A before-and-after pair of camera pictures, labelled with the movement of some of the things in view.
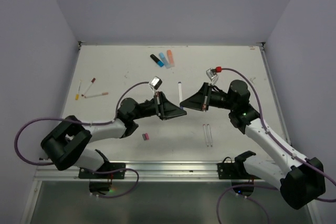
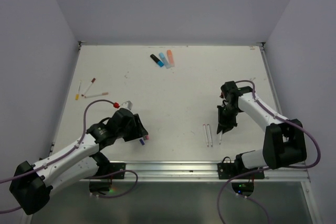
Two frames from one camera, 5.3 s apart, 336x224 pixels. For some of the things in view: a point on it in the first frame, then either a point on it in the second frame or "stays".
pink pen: [206, 134] stays
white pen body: [180, 94] to [220, 137]
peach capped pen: [91, 96] stays
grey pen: [209, 131] stays
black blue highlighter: [157, 61] stays
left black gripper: [165, 110] to [138, 130]
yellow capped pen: [77, 95] stays
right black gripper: [200, 99] to [224, 124]
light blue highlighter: [161, 54] stays
